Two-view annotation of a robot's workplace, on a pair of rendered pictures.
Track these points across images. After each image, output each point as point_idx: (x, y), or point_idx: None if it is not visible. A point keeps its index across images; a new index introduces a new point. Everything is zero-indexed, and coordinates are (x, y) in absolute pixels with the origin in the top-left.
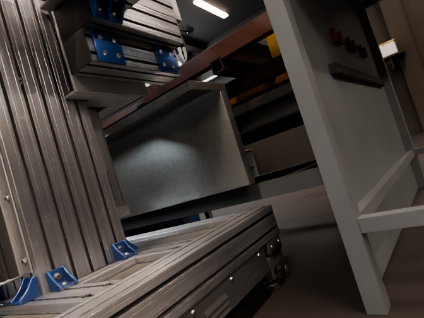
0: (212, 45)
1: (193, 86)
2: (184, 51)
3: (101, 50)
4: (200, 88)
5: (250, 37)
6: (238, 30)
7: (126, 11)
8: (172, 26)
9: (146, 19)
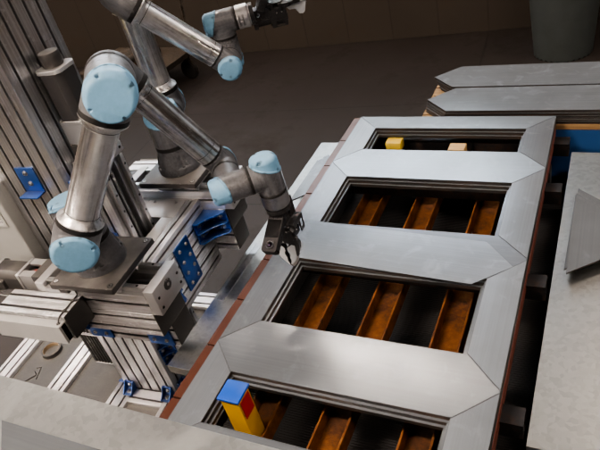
0: (221, 335)
1: (172, 370)
2: (292, 252)
3: (92, 329)
4: (183, 373)
5: None
6: (185, 378)
7: (94, 317)
8: (147, 322)
9: (114, 320)
